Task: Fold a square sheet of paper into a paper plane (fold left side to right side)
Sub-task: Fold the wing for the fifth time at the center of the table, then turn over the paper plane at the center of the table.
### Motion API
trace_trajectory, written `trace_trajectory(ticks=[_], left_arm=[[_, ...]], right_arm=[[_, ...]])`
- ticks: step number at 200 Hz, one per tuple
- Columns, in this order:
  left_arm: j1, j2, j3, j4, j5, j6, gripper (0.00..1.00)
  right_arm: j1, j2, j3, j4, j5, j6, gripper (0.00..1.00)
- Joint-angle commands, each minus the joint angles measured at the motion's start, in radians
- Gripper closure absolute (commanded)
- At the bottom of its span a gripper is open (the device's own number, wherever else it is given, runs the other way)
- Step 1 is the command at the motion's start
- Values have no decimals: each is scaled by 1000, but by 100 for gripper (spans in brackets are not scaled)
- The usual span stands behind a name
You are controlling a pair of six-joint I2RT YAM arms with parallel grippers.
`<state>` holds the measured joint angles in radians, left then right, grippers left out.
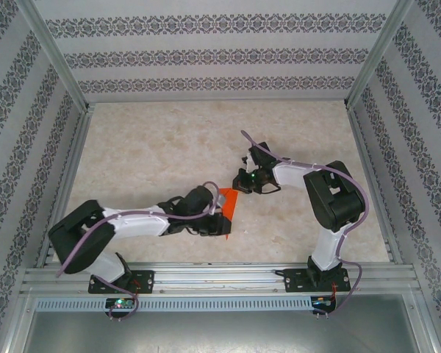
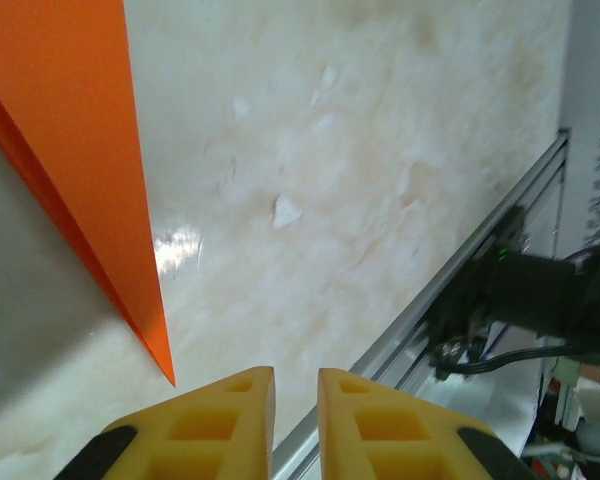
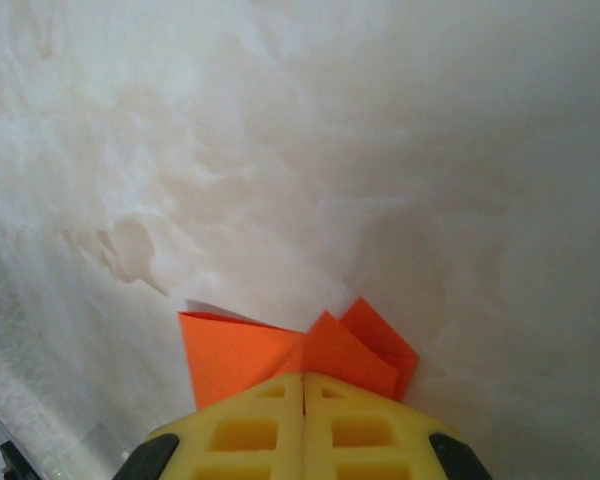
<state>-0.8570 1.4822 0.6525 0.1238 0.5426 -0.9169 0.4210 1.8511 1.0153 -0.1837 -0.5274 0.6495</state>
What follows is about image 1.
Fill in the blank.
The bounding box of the right controller board with LEDs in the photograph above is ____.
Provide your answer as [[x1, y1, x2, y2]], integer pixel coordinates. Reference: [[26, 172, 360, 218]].
[[312, 296, 337, 312]]

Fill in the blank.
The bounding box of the aluminium side rail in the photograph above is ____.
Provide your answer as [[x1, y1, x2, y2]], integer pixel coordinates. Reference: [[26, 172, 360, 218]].
[[35, 104, 96, 268], [347, 104, 404, 265]]

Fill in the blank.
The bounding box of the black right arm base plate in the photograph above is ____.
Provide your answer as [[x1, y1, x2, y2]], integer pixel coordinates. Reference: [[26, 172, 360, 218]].
[[284, 267, 352, 294]]

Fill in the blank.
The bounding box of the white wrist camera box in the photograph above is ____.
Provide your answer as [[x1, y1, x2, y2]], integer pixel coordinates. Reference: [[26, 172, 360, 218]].
[[241, 147, 257, 173], [209, 193, 224, 218]]

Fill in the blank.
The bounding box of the grey metal panel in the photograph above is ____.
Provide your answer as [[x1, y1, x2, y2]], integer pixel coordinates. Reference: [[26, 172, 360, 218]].
[[21, 293, 433, 353]]

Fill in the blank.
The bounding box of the aluminium frame post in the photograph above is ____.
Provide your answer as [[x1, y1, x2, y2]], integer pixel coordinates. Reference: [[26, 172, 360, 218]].
[[14, 0, 91, 113], [343, 0, 416, 110]]

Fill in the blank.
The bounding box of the orange paper sheet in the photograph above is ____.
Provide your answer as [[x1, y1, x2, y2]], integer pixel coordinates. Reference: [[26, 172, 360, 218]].
[[219, 187, 240, 243]]

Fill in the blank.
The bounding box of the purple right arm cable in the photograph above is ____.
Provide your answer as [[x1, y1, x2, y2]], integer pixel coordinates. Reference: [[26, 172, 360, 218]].
[[240, 129, 370, 317]]

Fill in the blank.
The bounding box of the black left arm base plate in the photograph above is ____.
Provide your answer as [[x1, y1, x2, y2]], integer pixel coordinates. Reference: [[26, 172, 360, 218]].
[[87, 270, 155, 295]]

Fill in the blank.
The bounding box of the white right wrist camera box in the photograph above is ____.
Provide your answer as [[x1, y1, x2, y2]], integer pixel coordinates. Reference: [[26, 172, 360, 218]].
[[241, 147, 257, 173]]

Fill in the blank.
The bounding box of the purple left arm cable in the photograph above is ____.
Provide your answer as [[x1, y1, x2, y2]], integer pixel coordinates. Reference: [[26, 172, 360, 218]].
[[56, 181, 221, 320]]

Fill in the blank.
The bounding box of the controller board with leds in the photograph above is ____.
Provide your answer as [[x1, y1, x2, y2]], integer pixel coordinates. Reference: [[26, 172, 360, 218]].
[[105, 297, 135, 312], [312, 296, 337, 312]]

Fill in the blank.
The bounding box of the aluminium mounting rail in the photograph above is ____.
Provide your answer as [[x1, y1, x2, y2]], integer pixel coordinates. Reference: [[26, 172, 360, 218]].
[[20, 261, 422, 295]]

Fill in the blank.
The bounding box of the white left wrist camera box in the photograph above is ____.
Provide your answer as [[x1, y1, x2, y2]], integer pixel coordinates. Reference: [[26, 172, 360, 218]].
[[209, 193, 224, 218]]

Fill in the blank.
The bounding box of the left controller board with LEDs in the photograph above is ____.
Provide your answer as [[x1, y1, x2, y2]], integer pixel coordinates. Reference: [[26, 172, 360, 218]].
[[105, 297, 135, 312]]

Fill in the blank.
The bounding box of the aluminium frame bar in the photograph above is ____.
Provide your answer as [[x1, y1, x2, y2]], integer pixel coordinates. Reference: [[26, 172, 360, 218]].
[[404, 292, 441, 353], [0, 290, 36, 353]]

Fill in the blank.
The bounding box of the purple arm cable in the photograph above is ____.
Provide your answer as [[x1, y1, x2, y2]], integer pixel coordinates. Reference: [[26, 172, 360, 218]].
[[240, 129, 370, 317], [56, 181, 221, 320]]

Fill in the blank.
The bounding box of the grey slotted cable duct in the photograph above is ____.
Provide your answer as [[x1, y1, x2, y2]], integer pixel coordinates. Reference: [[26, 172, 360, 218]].
[[35, 296, 313, 313]]

